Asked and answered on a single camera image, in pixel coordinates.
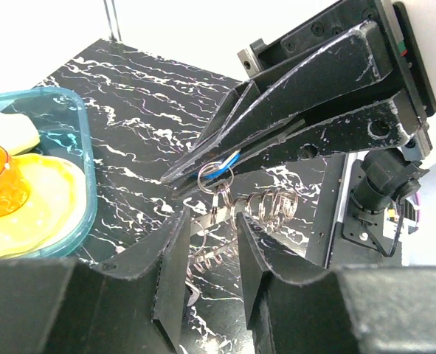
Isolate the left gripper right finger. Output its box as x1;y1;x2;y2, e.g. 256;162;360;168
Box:
235;213;436;353

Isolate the large ring of keys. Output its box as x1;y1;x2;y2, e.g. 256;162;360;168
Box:
184;162;300;307

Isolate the teal transparent plastic bin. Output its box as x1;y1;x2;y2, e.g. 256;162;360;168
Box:
0;86;97;258

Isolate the yellow dotted plate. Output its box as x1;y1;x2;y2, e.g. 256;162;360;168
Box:
0;153;86;258

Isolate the cream yellow mug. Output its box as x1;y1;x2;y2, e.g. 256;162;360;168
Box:
0;112;40;156

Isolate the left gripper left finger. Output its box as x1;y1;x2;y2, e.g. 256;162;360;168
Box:
0;209;190;353

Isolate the orange cup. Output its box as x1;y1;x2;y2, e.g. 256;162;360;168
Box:
0;146;30;217

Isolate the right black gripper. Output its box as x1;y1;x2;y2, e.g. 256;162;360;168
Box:
161;1;436;198

